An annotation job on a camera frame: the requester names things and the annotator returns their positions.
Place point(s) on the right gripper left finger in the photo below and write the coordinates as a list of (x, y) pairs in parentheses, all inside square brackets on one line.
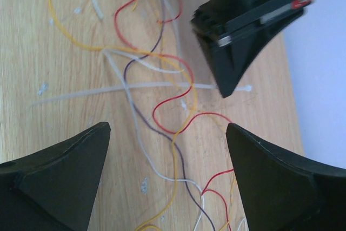
[(55, 188)]

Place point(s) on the white zip tie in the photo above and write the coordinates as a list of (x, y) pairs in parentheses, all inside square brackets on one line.
[(247, 88)]

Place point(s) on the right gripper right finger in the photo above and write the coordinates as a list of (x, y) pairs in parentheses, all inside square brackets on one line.
[(282, 190)]

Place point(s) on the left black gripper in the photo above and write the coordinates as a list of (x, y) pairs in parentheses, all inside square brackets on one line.
[(231, 39)]

